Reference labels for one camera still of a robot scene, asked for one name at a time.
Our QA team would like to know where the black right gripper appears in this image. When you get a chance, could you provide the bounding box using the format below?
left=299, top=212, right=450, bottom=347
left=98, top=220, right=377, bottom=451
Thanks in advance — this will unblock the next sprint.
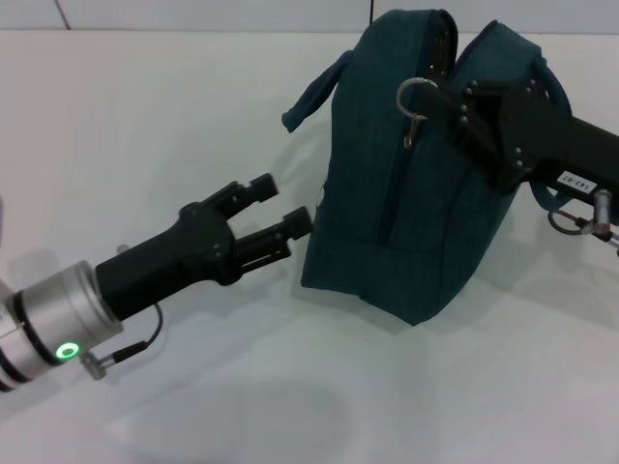
left=419, top=79, right=619, bottom=200

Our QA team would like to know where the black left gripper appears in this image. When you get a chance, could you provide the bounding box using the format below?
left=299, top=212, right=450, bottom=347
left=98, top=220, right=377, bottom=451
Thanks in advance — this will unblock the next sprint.
left=94, top=173, right=315, bottom=323

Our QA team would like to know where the teal insulated lunch bag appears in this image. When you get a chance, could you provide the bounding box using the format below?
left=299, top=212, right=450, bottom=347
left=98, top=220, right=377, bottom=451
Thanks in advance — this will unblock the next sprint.
left=281, top=8, right=575, bottom=327

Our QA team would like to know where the grey right gripper cable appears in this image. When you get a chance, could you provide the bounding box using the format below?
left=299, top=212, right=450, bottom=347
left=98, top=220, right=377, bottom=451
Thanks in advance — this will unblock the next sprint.
left=547, top=189, right=619, bottom=253

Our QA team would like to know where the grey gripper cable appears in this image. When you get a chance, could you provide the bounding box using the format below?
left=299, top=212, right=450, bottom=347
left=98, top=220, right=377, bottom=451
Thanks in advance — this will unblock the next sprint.
left=80, top=302, right=164, bottom=381
left=547, top=189, right=619, bottom=253

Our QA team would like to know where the grey left gripper cable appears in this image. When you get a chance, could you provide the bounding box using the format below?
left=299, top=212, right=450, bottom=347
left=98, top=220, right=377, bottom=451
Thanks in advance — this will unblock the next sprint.
left=80, top=302, right=164, bottom=381

